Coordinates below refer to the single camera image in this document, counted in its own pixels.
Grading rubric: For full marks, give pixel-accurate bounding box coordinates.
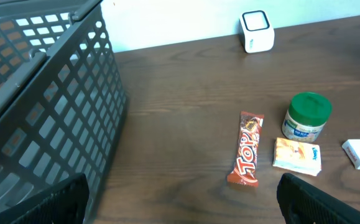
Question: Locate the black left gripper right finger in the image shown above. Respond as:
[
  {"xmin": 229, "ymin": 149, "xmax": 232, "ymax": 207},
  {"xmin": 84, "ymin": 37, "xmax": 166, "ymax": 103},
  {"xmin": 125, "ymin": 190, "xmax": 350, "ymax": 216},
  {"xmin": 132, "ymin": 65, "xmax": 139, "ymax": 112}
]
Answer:
[{"xmin": 277, "ymin": 173, "xmax": 360, "ymax": 224}]

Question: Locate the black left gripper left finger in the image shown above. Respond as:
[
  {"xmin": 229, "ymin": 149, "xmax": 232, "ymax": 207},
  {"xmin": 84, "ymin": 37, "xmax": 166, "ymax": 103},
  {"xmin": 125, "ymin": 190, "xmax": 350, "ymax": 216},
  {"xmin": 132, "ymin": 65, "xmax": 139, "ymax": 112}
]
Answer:
[{"xmin": 0, "ymin": 173, "xmax": 90, "ymax": 224}]

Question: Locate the orange snack box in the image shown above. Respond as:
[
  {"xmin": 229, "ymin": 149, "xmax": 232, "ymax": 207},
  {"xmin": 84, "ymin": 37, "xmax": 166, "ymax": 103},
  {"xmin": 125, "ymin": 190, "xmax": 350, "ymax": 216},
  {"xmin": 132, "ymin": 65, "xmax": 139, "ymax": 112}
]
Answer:
[{"xmin": 272, "ymin": 138, "xmax": 322, "ymax": 176}]

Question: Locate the green lid jar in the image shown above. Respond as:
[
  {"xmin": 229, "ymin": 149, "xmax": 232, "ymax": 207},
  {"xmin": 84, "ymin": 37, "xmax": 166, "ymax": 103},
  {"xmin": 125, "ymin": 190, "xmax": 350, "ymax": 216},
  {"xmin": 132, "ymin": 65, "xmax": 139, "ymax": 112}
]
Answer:
[{"xmin": 282, "ymin": 92, "xmax": 333, "ymax": 142}]

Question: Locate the orange chocolate bar wrapper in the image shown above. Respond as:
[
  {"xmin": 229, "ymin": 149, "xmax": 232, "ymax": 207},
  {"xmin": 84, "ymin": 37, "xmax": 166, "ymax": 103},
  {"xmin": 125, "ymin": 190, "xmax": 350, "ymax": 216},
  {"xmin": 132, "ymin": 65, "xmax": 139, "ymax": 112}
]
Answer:
[{"xmin": 227, "ymin": 111, "xmax": 264, "ymax": 187}]

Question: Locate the white barcode scanner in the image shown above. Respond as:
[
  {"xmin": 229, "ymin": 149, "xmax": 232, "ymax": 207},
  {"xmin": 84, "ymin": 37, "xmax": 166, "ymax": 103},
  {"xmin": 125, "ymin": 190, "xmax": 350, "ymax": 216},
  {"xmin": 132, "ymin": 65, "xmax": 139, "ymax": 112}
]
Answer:
[{"xmin": 238, "ymin": 10, "xmax": 275, "ymax": 54}]

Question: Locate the grey plastic basket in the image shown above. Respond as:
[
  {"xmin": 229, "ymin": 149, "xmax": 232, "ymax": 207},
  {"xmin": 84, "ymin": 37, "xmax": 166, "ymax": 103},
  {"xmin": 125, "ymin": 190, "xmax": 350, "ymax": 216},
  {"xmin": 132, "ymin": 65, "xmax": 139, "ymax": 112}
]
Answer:
[{"xmin": 0, "ymin": 1, "xmax": 127, "ymax": 221}]

